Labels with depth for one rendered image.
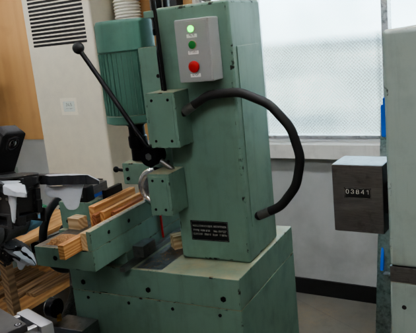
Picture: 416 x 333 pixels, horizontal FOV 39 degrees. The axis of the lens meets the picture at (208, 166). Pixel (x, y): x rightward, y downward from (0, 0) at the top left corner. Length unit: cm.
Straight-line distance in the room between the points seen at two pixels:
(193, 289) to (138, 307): 21
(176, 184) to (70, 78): 195
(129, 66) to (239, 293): 72
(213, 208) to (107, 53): 55
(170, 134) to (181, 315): 52
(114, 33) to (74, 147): 188
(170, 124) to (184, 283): 44
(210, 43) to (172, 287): 68
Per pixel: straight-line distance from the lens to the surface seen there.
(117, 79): 177
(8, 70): 430
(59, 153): 366
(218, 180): 162
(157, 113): 158
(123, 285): 178
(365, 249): 314
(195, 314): 168
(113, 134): 341
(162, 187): 161
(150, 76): 172
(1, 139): 97
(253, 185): 165
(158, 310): 174
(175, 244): 183
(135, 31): 176
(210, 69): 151
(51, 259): 173
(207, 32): 151
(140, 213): 180
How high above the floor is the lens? 143
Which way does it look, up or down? 12 degrees down
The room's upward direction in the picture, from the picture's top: 6 degrees counter-clockwise
